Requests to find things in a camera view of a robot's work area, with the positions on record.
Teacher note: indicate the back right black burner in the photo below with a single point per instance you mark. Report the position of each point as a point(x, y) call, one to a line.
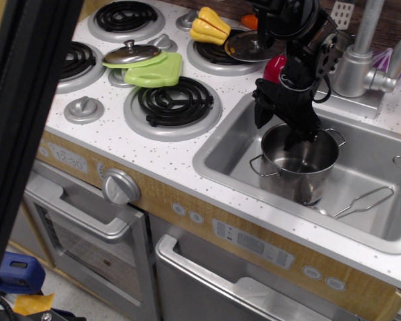
point(213, 59)

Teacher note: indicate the grey oven dial knob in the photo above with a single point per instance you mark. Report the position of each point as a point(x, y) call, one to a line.
point(119, 188)

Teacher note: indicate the yellow cloth on floor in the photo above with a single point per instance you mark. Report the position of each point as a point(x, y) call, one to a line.
point(26, 304)

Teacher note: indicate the grey stove knob middle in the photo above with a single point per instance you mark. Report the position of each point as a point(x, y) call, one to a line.
point(116, 78)

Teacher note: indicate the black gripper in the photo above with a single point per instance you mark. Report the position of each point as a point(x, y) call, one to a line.
point(294, 107)

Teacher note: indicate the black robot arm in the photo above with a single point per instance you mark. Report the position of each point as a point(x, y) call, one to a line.
point(310, 38)

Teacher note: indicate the flat steel pan lid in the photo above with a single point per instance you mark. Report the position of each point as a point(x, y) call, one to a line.
point(246, 47)

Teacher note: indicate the front left black burner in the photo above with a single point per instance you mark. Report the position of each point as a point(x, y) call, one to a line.
point(82, 67)

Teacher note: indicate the red toy pepper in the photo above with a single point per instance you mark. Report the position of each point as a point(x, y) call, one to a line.
point(273, 68)

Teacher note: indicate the grey stove knob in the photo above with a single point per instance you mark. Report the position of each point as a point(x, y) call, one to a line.
point(164, 43)
point(184, 22)
point(84, 110)
point(116, 78)

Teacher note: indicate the grey stove knob upper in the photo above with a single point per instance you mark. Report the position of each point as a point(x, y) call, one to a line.
point(164, 43)

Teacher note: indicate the black foreground post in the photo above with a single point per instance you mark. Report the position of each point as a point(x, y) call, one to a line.
point(34, 39)

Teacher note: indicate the orange toy carrot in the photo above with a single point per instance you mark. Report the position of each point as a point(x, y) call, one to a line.
point(250, 21)

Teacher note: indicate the back left black burner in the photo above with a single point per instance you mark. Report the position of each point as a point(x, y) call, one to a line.
point(119, 21)

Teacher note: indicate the steel pot with handles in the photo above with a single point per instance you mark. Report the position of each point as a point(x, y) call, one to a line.
point(298, 172)

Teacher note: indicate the yellow toy bell pepper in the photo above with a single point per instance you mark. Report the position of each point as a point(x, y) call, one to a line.
point(208, 27)

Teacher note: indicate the domed steel pot lid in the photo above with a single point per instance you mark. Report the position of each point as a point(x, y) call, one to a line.
point(131, 52)

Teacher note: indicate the toy oven door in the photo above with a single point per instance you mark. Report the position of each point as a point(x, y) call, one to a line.
point(103, 247)

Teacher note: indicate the steel saucepan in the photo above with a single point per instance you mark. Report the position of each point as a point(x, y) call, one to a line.
point(344, 40)

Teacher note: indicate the grey toy sink basin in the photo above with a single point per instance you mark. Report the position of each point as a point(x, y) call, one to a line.
point(370, 158)

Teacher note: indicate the black burner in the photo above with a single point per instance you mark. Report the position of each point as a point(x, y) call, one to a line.
point(119, 21)
point(173, 113)
point(213, 59)
point(82, 67)

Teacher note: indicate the steel wire utensil handle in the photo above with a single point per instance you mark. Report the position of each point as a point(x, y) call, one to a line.
point(361, 203)

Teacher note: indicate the white slotted spatula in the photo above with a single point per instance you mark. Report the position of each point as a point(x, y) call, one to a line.
point(342, 13)

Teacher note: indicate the grey stove knob front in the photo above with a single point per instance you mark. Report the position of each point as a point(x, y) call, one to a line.
point(84, 110)

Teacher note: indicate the grey stove knob back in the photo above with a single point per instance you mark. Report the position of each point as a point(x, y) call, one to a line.
point(184, 22)

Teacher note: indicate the blue clamp tool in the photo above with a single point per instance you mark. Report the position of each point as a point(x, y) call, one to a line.
point(21, 274)

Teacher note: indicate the toy dishwasher door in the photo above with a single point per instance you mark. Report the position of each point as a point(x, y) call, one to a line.
point(191, 291)

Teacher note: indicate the grey toy faucet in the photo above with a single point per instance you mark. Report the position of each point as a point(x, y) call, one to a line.
point(358, 86)

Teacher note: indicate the front right black burner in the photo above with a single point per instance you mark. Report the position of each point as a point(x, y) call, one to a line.
point(173, 113)

